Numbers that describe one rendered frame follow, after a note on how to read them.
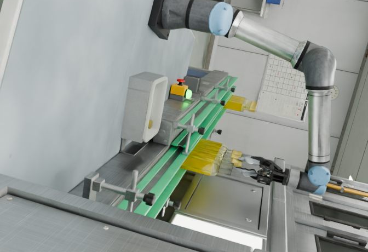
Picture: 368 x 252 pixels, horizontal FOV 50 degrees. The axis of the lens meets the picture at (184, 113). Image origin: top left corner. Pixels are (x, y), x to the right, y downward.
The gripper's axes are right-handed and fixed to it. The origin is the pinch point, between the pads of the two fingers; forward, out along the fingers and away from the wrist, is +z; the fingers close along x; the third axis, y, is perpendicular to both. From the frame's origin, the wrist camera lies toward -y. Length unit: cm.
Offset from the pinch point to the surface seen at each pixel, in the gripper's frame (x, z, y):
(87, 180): -16, 32, 82
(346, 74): -5, -133, -581
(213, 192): 12.9, 7.6, 6.9
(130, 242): -21, 12, 108
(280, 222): 13.1, -20.4, 16.7
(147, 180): -4, 26, 48
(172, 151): -3.9, 26.1, 17.0
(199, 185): 12.8, 14.4, 4.4
